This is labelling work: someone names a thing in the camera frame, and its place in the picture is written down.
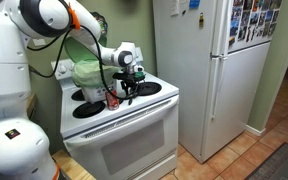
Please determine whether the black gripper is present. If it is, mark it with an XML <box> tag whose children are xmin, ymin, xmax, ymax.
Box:
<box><xmin>120</xmin><ymin>73</ymin><xmax>142</xmax><ymax>98</ymax></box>

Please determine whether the red soda can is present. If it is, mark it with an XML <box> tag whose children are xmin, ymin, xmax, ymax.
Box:
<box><xmin>104</xmin><ymin>90</ymin><xmax>121</xmax><ymax>111</ymax></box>

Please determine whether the white bin with green lid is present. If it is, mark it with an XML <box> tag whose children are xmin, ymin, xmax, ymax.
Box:
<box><xmin>63</xmin><ymin>35</ymin><xmax>121</xmax><ymax>104</ymax></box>

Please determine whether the large black coil burner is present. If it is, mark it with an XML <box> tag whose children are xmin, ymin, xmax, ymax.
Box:
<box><xmin>70</xmin><ymin>88</ymin><xmax>87</xmax><ymax>102</ymax></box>
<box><xmin>134</xmin><ymin>81</ymin><xmax>163</xmax><ymax>97</ymax></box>

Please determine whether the small black coil burner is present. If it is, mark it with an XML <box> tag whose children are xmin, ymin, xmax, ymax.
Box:
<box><xmin>72</xmin><ymin>100</ymin><xmax>107</xmax><ymax>120</ymax></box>

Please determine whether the white electric stove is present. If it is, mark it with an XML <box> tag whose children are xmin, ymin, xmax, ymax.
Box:
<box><xmin>50</xmin><ymin>46</ymin><xmax>180</xmax><ymax>180</ymax></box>

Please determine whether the white refrigerator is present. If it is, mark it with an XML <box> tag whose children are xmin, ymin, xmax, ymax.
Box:
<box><xmin>152</xmin><ymin>0</ymin><xmax>284</xmax><ymax>164</ymax></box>

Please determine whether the white paper on refrigerator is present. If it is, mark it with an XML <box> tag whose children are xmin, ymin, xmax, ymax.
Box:
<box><xmin>169</xmin><ymin>0</ymin><xmax>181</xmax><ymax>17</ymax></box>

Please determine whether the wooden robot platform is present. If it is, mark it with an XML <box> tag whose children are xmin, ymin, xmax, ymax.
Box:
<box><xmin>51</xmin><ymin>149</ymin><xmax>97</xmax><ymax>180</ymax></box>

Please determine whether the wooden side table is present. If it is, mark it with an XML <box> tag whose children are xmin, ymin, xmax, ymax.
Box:
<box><xmin>25</xmin><ymin>94</ymin><xmax>38</xmax><ymax>118</ymax></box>

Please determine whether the yellow refrigerator magnet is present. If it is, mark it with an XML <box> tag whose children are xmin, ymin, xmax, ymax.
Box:
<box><xmin>198</xmin><ymin>12</ymin><xmax>205</xmax><ymax>29</ymax></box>

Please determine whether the blue paper on refrigerator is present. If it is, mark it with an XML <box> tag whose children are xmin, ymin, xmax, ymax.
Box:
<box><xmin>188</xmin><ymin>0</ymin><xmax>201</xmax><ymax>9</ymax></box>

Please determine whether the photo collage on refrigerator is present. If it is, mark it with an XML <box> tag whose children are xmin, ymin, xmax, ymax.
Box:
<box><xmin>228</xmin><ymin>0</ymin><xmax>283</xmax><ymax>46</ymax></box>

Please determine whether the grey floor rug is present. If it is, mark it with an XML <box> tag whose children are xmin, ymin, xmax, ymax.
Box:
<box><xmin>244</xmin><ymin>142</ymin><xmax>288</xmax><ymax>180</ymax></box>

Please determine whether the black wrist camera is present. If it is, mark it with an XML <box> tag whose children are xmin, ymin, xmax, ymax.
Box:
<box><xmin>112</xmin><ymin>72</ymin><xmax>135</xmax><ymax>81</ymax></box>

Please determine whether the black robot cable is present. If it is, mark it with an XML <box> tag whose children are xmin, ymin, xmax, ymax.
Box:
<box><xmin>26</xmin><ymin>23</ymin><xmax>139</xmax><ymax>102</ymax></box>

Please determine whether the colourful decorative wall plate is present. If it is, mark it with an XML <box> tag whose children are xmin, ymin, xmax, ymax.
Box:
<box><xmin>91</xmin><ymin>11</ymin><xmax>109</xmax><ymax>38</ymax></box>

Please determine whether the white wall switch plate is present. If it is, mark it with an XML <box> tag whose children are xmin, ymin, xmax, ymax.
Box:
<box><xmin>32</xmin><ymin>38</ymin><xmax>47</xmax><ymax>47</ymax></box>

